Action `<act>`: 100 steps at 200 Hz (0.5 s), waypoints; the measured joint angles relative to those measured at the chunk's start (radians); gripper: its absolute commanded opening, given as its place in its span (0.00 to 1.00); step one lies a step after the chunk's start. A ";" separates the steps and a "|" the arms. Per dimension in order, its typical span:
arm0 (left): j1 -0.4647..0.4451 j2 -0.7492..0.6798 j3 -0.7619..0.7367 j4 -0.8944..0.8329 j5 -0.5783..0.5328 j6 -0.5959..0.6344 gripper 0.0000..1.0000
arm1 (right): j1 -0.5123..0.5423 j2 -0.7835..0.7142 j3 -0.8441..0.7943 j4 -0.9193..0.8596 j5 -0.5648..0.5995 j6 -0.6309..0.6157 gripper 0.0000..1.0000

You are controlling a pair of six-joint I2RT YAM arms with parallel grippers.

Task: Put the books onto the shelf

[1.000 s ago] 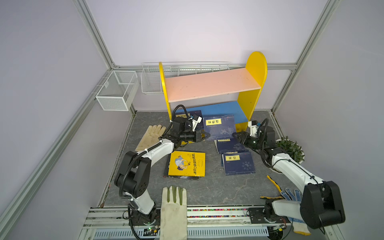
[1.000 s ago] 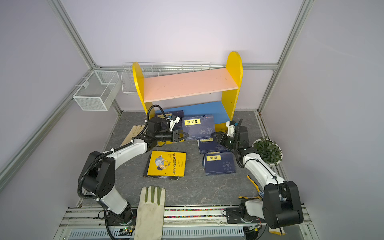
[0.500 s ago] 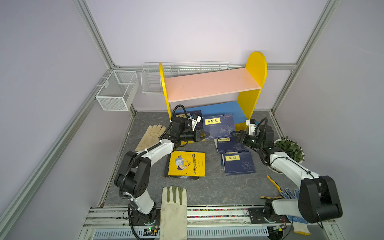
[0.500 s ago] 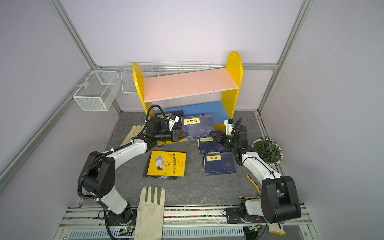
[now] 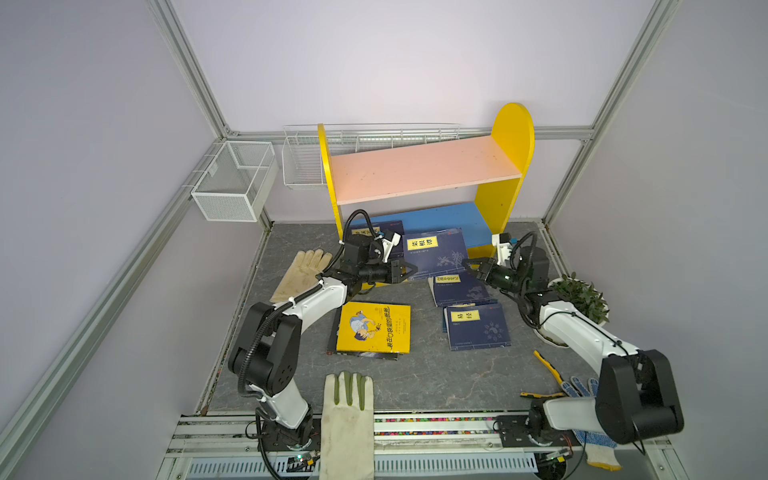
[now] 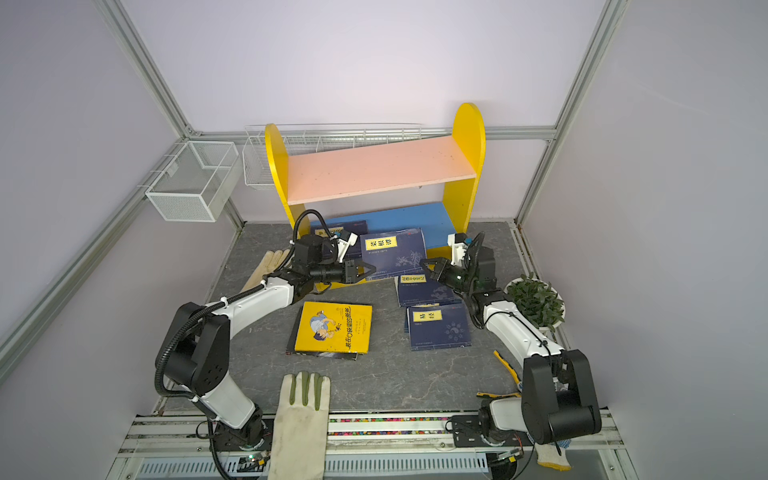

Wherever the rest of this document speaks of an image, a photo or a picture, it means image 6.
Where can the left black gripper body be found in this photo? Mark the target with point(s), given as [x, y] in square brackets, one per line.
[330, 271]

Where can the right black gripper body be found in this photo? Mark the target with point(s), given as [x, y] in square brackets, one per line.
[457, 279]

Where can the navy book one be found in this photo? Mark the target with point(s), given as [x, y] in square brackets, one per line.
[416, 289]

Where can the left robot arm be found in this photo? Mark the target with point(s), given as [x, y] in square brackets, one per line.
[194, 358]

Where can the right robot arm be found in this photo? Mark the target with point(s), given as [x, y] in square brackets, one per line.
[558, 400]

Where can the beige cloth glove on table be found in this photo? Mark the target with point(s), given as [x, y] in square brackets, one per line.
[268, 264]

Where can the yellow cartoon book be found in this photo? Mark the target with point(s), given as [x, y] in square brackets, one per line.
[338, 328]

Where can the potted green plant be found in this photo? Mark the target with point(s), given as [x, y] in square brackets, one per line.
[537, 301]

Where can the yellow wooden bookshelf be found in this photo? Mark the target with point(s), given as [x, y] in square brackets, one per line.
[454, 162]

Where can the white mesh box basket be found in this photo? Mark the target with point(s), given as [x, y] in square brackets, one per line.
[197, 182]

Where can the white green work glove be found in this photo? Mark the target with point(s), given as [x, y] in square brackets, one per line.
[301, 427]

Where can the blue dotted work glove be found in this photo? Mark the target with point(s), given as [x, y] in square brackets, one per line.
[552, 456]

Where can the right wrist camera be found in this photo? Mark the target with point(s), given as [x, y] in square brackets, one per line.
[459, 246]

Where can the white wire wall basket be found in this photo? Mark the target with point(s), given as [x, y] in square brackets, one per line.
[310, 138]

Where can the yellow handled pliers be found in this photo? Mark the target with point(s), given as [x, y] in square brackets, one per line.
[515, 377]

